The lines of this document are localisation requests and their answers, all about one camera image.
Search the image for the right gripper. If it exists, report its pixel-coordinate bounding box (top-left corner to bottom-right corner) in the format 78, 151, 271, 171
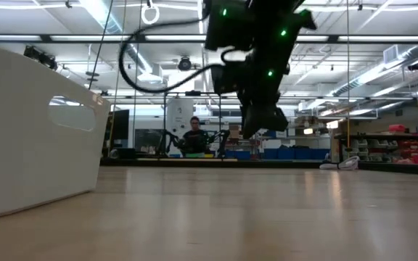
240, 103, 290, 140

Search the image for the row of blue bins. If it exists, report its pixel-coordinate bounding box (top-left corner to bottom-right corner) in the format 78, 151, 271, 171
262, 146, 331, 161

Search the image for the person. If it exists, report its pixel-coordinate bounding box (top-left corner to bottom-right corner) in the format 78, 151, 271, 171
180, 115, 210, 157

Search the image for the white cylindrical tank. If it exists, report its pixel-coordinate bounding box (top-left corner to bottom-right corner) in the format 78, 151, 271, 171
165, 98, 194, 137

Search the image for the round black ceiling fixture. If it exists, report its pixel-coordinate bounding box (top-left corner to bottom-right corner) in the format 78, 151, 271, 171
178, 56, 192, 72

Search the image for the shelf with storage bins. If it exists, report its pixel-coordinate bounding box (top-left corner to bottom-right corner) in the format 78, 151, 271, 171
334, 133, 418, 165

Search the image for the black monitor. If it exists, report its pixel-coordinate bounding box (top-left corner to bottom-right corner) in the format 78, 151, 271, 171
110, 109, 131, 150

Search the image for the white plastic bin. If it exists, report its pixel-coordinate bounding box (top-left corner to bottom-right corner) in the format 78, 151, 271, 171
0, 43, 112, 221

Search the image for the white cable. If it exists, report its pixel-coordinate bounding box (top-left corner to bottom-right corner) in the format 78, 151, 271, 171
319, 155, 361, 170

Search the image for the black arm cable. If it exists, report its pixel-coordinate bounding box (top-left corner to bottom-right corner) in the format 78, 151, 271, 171
118, 12, 247, 94

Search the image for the white hanging ring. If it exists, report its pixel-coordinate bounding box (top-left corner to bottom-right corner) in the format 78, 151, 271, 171
141, 0, 161, 25

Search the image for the black hanging cable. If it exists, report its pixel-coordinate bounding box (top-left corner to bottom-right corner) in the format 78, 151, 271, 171
88, 0, 115, 90

